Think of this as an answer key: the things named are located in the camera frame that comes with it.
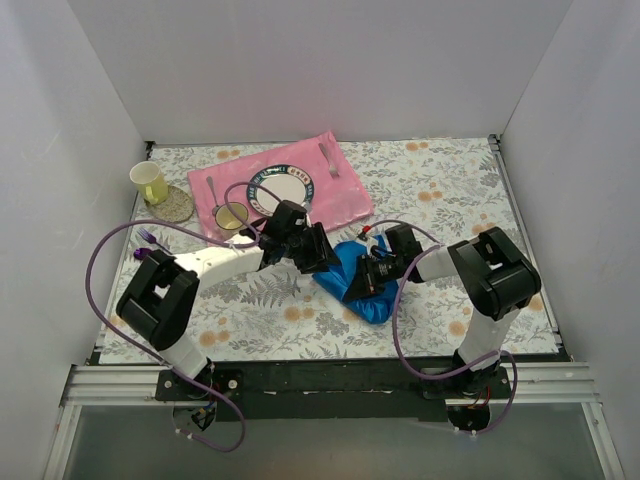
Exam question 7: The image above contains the blue cloth napkin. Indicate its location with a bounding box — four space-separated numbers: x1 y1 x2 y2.
312 235 398 325

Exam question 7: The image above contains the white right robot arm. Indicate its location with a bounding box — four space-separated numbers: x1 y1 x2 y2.
342 221 542 398

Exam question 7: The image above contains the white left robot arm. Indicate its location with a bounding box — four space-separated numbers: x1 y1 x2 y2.
116 200 341 400

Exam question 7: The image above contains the white plate green rim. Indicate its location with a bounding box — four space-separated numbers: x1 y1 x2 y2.
246 164 315 216

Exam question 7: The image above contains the pink satin placemat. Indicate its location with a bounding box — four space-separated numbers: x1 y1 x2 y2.
187 131 374 240

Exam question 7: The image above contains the silver fork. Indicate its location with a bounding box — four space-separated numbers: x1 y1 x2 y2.
318 143 339 179

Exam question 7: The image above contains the silver spoon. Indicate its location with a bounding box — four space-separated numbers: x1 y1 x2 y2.
206 176 220 217

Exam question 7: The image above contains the round speckled coaster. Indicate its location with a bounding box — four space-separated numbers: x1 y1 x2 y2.
146 185 194 224

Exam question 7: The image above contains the purple plastic fork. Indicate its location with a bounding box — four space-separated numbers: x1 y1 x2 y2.
136 228 171 254

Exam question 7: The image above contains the purple plastic spoon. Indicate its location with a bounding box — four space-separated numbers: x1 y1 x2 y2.
133 248 150 261

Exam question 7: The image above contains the yellow mug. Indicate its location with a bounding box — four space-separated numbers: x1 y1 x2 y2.
129 161 169 205

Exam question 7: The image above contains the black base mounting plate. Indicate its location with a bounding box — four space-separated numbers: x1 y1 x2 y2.
154 358 514 422

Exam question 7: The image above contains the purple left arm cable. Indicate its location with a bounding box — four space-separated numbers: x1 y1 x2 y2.
84 182 266 453

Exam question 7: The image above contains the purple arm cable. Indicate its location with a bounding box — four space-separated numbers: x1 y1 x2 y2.
359 219 518 436
84 182 266 453

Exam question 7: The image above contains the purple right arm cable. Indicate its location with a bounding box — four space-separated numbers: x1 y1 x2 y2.
359 219 518 436

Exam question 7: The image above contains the aluminium front frame rail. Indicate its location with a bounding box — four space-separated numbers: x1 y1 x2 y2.
60 362 601 406

